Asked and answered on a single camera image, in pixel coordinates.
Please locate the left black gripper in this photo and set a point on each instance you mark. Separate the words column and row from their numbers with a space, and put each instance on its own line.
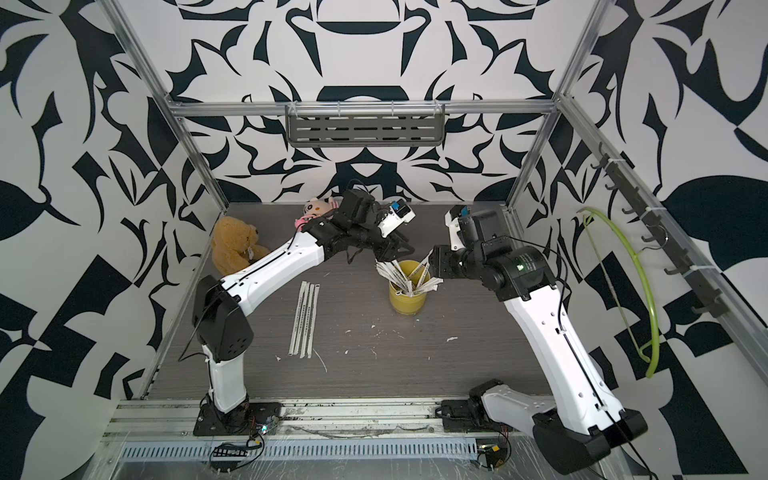
column 392, row 246

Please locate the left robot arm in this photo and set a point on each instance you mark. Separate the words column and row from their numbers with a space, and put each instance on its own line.
column 222, row 307

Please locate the grey slotted wall shelf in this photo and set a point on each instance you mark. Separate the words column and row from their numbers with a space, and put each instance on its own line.
column 387, row 124

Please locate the white cable duct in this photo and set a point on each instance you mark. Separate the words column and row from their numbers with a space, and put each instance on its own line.
column 302, row 450

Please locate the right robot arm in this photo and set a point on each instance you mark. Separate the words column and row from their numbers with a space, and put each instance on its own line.
column 582, row 421

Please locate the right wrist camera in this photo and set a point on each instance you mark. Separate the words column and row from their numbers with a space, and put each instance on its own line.
column 452, row 221

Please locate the yellow plastic cup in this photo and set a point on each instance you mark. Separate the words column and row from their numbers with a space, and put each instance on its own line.
column 403, row 302

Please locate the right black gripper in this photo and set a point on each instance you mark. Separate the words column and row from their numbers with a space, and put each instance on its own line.
column 441, row 264

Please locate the green plastic hanger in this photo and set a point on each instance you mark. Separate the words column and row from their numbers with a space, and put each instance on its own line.
column 649, row 350

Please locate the brown teddy bear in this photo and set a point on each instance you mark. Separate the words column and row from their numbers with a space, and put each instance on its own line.
column 235, row 245

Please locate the bundle of wrapped straws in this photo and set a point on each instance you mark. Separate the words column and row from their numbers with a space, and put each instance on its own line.
column 385, row 270

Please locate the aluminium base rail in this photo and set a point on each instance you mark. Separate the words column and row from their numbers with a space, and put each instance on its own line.
column 351, row 418

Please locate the white straw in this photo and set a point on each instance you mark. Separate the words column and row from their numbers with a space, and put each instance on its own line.
column 294, row 321
column 312, row 323
column 298, row 332
column 310, row 294

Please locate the pink alarm clock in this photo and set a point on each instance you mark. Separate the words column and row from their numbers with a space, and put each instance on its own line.
column 302, row 221

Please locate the black wall hook rail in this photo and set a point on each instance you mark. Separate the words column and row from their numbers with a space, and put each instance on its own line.
column 663, row 234

